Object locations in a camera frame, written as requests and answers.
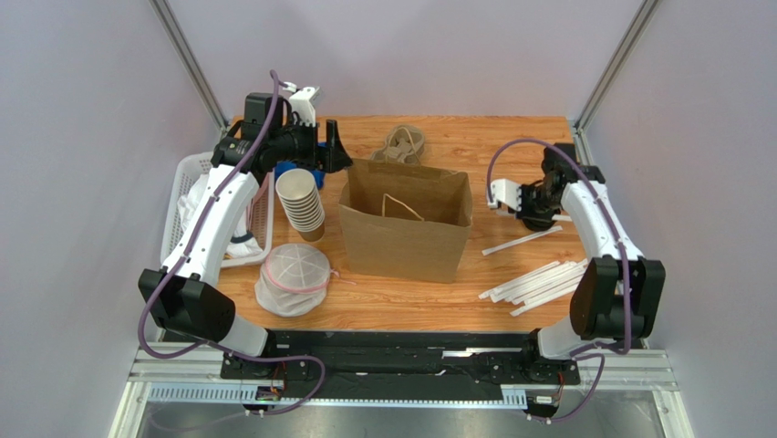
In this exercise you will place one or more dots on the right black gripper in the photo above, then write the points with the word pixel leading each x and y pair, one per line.
pixel 524 200

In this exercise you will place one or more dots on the white crumpled cloth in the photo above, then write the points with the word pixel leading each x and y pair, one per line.
pixel 242 244

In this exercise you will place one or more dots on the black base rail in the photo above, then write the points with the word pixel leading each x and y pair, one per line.
pixel 403 366

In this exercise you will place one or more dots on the white mesh food cover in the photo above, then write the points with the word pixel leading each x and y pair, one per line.
pixel 294 279

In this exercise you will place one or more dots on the blue folded cloth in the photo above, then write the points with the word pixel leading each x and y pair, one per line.
pixel 283 167

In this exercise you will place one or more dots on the stack of black lids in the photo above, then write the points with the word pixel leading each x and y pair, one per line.
pixel 538 224

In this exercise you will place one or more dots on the single white straw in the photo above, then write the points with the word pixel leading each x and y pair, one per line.
pixel 521 240

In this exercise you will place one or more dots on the stack of paper cups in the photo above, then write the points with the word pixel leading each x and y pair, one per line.
pixel 298 194

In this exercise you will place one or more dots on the cardboard cup carrier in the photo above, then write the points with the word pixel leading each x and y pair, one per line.
pixel 404 144

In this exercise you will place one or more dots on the brown paper bag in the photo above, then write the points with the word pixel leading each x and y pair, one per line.
pixel 405 221

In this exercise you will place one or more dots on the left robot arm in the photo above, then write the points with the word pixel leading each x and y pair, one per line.
pixel 181 296

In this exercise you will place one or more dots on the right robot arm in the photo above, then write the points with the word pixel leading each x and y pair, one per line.
pixel 615 305

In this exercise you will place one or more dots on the bundle of white straws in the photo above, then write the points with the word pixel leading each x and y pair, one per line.
pixel 539 287

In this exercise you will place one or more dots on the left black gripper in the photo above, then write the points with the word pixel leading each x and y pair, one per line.
pixel 330 158

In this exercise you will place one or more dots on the white plastic basket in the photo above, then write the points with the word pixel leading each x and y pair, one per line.
pixel 191 174

